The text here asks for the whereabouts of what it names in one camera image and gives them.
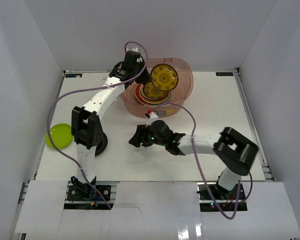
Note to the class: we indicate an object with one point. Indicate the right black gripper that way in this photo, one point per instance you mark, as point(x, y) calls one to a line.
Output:
point(141, 136)

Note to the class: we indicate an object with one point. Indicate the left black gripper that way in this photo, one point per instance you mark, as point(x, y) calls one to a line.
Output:
point(145, 76)

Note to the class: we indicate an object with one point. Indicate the yellow patterned plate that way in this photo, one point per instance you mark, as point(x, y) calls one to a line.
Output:
point(152, 92)
point(164, 77)

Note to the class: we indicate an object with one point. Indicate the red teal floral plate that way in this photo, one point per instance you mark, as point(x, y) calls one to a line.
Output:
point(137, 92)

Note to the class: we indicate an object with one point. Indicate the woven bamboo plate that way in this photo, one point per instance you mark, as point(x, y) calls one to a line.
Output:
point(152, 103)

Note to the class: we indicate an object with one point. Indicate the black glossy plate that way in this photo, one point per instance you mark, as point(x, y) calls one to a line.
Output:
point(149, 101)

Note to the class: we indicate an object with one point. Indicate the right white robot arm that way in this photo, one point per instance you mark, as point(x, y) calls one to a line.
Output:
point(236, 151)

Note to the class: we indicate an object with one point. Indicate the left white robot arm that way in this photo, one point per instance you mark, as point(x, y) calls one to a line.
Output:
point(86, 126)

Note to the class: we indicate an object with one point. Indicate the pink translucent plastic bin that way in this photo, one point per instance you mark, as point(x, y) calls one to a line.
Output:
point(137, 107)

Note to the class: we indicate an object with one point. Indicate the right table label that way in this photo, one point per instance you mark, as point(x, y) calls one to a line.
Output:
point(224, 74)

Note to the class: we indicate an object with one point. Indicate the table label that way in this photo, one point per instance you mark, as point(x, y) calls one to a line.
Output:
point(73, 75)
point(224, 74)

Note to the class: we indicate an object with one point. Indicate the left table label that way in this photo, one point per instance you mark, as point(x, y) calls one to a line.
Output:
point(73, 75)

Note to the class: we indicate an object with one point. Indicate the lime green plate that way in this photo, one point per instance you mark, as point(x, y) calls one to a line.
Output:
point(61, 135)

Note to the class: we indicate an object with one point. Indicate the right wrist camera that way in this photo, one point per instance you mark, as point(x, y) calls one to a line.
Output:
point(151, 117)

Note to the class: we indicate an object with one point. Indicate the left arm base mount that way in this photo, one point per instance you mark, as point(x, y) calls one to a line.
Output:
point(81, 196)

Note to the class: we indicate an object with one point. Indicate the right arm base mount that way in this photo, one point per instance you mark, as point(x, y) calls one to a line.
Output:
point(206, 204)

